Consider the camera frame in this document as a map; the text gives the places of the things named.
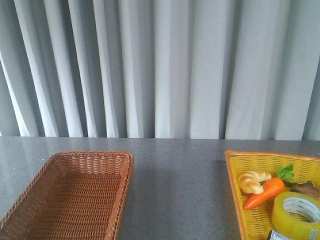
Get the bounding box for yellow packing tape roll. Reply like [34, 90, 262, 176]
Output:
[271, 192, 320, 240]

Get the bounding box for grey pleated curtain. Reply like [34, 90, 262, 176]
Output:
[0, 0, 320, 141]

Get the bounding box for toy croissant bread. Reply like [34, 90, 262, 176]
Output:
[237, 170, 272, 195]

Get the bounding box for brown wicker basket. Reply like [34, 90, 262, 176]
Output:
[0, 151, 134, 240]

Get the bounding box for orange toy carrot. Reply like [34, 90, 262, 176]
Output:
[243, 163, 294, 210]

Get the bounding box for yellow woven basket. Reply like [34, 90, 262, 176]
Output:
[225, 150, 320, 240]

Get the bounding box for small grey printed packet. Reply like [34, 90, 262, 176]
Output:
[267, 230, 291, 240]

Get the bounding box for brown ginger root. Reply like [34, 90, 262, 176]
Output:
[291, 180, 320, 199]

